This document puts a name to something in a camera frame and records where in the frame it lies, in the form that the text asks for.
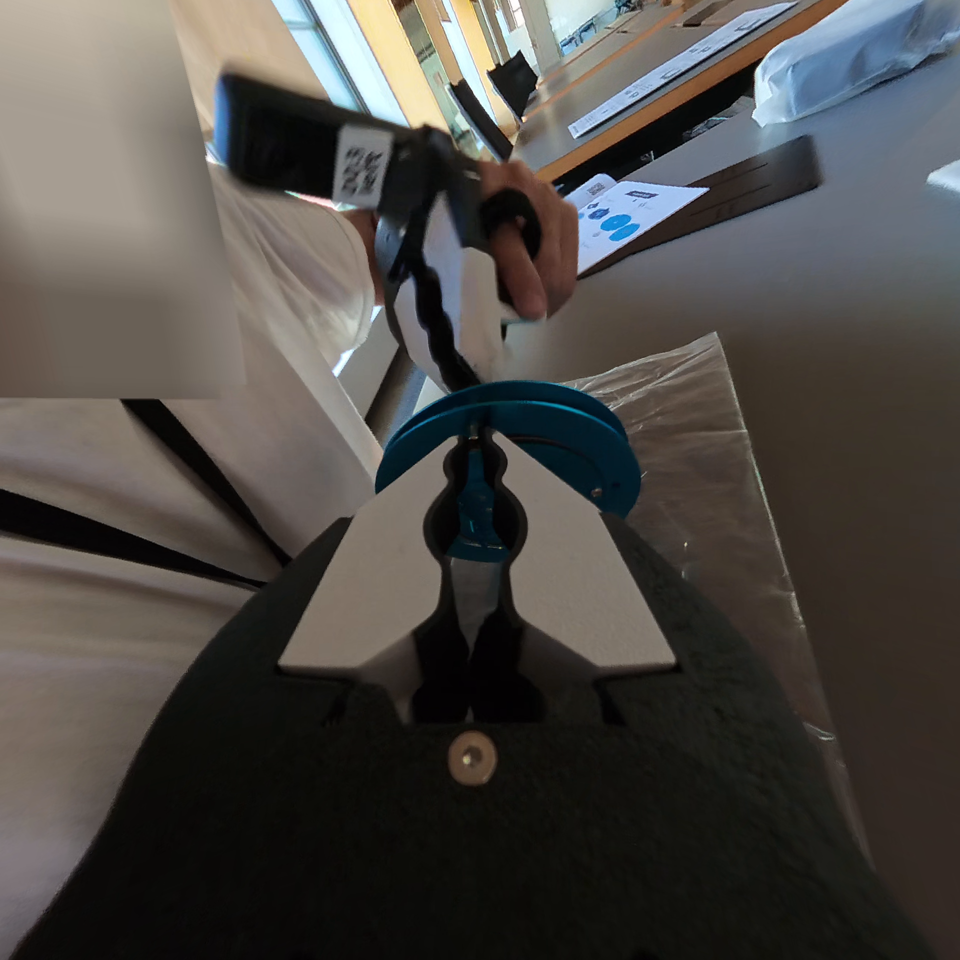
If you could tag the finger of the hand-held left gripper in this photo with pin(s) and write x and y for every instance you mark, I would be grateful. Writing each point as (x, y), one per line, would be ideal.
(409, 322)
(472, 300)

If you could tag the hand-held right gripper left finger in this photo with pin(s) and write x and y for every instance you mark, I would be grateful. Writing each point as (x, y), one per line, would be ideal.
(352, 600)

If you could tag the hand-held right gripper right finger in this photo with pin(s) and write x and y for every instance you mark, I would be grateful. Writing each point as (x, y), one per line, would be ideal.
(592, 600)

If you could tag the blue metal disc bearing assembly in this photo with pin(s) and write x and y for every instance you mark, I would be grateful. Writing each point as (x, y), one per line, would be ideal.
(540, 409)

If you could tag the person's left hand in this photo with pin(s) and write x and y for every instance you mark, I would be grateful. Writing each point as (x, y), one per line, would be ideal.
(559, 247)

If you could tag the clear plastic bag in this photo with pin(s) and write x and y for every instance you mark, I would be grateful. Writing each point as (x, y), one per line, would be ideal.
(712, 487)

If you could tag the white printed instruction sheet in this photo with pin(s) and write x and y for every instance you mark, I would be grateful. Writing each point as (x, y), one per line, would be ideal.
(637, 217)

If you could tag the black office chair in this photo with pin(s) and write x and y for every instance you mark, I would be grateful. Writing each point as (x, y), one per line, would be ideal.
(472, 112)
(514, 82)

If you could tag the long table with wooden edge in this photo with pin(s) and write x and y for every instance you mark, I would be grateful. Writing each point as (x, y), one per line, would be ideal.
(570, 97)

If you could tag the white printed paper strip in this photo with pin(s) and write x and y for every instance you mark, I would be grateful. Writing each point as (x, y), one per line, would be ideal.
(675, 71)

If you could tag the black flat metal plate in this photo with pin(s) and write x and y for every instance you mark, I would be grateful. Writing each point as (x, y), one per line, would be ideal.
(757, 187)

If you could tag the white plastic wrapped package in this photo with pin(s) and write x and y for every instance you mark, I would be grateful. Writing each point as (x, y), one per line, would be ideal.
(847, 60)

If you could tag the white foam sheet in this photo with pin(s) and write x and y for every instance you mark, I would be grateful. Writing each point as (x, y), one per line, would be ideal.
(945, 178)

